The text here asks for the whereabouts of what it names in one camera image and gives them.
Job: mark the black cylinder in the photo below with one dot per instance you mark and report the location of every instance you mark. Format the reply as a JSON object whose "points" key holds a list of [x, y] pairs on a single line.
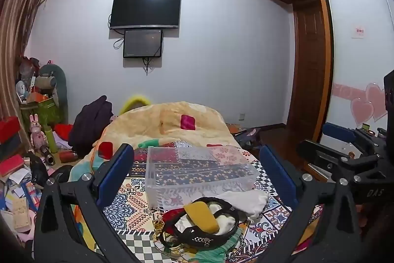
{"points": [[48, 156]]}

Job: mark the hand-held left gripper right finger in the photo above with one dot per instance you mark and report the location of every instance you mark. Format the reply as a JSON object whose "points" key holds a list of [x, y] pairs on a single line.
{"points": [[277, 173]]}

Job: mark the yellow soft pouch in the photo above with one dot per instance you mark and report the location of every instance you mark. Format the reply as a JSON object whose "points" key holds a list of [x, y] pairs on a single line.
{"points": [[203, 216]]}

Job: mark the wall socket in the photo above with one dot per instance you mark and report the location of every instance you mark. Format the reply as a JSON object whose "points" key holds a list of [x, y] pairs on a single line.
{"points": [[242, 116]]}

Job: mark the small white fan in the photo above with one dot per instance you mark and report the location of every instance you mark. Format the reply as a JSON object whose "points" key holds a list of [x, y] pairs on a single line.
{"points": [[21, 89]]}

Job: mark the red book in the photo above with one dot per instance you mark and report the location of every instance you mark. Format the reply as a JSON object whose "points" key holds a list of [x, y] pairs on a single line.
{"points": [[10, 166]]}

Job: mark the red garment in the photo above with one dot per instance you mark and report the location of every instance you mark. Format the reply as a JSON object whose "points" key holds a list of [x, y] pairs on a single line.
{"points": [[63, 131]]}

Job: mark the black bag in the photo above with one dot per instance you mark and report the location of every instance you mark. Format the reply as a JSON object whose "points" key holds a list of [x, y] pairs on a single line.
{"points": [[37, 170]]}

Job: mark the pile of papers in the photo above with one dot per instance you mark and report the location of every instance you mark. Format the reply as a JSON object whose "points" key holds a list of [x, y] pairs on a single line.
{"points": [[18, 207]]}

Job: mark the red cloth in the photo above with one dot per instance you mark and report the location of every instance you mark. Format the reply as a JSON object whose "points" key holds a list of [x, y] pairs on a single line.
{"points": [[172, 216]]}

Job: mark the green cardboard box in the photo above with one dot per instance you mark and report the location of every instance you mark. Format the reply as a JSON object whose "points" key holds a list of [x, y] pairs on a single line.
{"points": [[46, 112]]}

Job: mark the white cloth pouch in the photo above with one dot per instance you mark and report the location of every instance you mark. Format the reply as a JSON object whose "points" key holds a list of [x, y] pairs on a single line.
{"points": [[246, 199]]}

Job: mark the green knitted cloth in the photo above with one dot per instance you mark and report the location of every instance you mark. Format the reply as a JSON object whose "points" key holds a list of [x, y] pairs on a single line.
{"points": [[212, 252]]}

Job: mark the colourful patterned blanket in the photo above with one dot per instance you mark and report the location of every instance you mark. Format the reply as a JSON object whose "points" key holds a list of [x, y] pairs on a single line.
{"points": [[135, 204]]}

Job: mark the black wall television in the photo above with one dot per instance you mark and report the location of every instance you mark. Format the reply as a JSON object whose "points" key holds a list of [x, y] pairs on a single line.
{"points": [[145, 8]]}

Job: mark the clear plastic storage box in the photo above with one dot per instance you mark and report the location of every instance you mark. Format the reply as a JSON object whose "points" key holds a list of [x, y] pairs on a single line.
{"points": [[197, 176]]}

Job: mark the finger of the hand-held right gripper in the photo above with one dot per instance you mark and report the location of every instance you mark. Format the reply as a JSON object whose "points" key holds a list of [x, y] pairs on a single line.
{"points": [[338, 132], [326, 155]]}

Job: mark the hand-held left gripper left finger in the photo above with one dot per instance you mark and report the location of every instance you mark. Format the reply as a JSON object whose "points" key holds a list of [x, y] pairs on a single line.
{"points": [[118, 170]]}

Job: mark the small black monitor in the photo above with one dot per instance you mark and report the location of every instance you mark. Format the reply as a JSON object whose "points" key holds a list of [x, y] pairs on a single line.
{"points": [[142, 43]]}

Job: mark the white heart-sticker sliding door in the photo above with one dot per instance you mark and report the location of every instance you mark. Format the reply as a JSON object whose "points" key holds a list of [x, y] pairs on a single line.
{"points": [[354, 65]]}

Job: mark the red cup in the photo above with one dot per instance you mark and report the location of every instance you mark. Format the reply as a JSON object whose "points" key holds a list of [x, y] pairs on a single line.
{"points": [[68, 156]]}

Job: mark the white fabric piece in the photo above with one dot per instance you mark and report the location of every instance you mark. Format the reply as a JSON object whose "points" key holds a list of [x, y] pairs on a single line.
{"points": [[226, 221]]}

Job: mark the red box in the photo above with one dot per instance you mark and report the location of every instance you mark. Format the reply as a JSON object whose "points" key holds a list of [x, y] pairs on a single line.
{"points": [[7, 129]]}

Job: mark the brown wooden door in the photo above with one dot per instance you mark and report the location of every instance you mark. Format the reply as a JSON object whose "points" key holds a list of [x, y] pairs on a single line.
{"points": [[309, 72]]}

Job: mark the green bottle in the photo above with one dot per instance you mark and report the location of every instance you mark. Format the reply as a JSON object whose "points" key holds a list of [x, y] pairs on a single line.
{"points": [[50, 139]]}

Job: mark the pink rabbit toy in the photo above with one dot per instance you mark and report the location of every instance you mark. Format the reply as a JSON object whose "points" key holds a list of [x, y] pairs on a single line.
{"points": [[37, 133]]}

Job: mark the dark jacket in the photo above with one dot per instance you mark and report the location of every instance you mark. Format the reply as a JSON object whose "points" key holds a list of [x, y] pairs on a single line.
{"points": [[90, 124]]}

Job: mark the red wall sticker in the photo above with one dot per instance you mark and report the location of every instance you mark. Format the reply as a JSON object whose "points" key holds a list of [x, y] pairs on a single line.
{"points": [[359, 32]]}

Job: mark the black studded belt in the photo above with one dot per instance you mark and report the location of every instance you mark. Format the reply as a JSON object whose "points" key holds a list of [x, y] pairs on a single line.
{"points": [[197, 240]]}

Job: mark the beige fleece blanket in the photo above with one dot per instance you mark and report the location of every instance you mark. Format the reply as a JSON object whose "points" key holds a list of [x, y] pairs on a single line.
{"points": [[160, 124]]}

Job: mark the striped brown curtain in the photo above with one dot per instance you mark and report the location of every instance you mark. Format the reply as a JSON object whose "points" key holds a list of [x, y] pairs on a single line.
{"points": [[17, 35]]}

